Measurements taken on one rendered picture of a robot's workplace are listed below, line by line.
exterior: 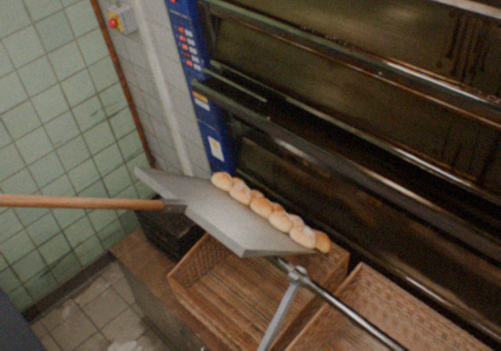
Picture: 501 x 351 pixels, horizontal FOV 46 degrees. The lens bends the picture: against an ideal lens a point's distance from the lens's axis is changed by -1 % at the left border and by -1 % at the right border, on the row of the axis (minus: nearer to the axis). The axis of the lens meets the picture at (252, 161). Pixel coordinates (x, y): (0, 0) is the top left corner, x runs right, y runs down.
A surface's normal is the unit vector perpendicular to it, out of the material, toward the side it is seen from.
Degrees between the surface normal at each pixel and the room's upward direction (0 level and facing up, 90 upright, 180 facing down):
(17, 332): 90
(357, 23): 70
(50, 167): 90
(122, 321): 0
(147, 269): 0
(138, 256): 0
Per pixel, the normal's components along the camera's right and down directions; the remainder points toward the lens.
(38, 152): 0.67, 0.41
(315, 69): -0.74, 0.25
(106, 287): -0.15, -0.74
